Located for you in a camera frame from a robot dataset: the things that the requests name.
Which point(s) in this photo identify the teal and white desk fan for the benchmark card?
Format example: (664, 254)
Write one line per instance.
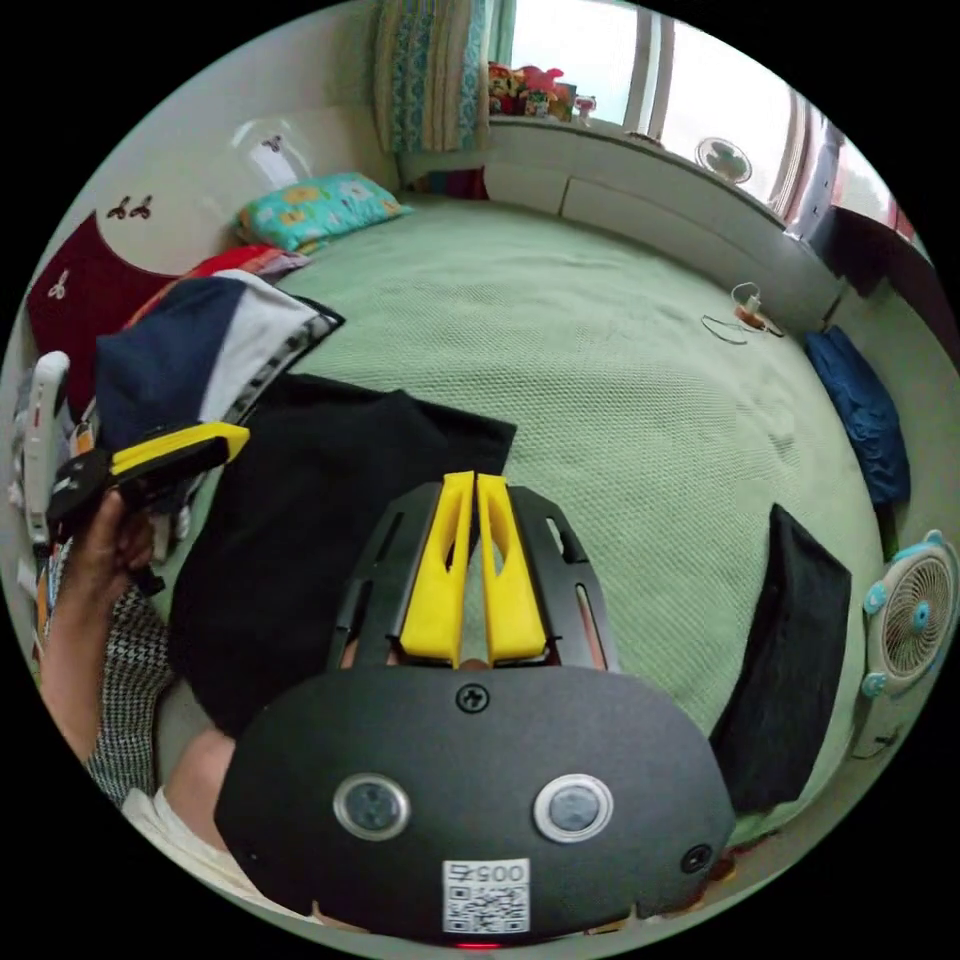
(911, 615)

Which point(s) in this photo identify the dark wooden desk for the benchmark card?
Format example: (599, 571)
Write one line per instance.
(862, 247)

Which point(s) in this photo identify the person's left hand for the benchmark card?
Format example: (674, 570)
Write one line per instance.
(112, 536)

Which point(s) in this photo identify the pile of clothes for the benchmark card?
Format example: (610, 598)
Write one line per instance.
(172, 352)

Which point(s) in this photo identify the window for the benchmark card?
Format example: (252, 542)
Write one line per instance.
(600, 60)

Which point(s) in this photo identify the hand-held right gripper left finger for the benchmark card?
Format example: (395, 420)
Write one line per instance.
(435, 600)

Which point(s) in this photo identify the patterned curtain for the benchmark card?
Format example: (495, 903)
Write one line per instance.
(435, 75)

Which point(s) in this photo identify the person's left forearm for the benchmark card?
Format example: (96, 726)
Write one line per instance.
(75, 667)

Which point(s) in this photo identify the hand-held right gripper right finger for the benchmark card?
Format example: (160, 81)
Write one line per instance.
(511, 600)

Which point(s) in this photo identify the bed with green quilt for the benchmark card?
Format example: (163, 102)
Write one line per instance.
(600, 390)

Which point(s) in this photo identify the teal flowered pillow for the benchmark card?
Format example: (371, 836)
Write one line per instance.
(315, 206)

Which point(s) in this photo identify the small white fan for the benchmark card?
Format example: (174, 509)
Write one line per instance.
(724, 160)

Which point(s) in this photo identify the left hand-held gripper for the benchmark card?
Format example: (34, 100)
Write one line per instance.
(79, 487)

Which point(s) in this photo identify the folded black garment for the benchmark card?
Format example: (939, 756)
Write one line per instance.
(787, 660)

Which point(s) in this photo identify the colourful toys on windowsill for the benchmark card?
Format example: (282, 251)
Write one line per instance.
(529, 90)

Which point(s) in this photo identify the black t-shirt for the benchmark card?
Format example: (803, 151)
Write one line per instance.
(300, 525)

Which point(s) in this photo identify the blue garment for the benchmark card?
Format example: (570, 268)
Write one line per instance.
(862, 420)

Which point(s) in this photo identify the person's body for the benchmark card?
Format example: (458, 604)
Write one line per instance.
(139, 675)

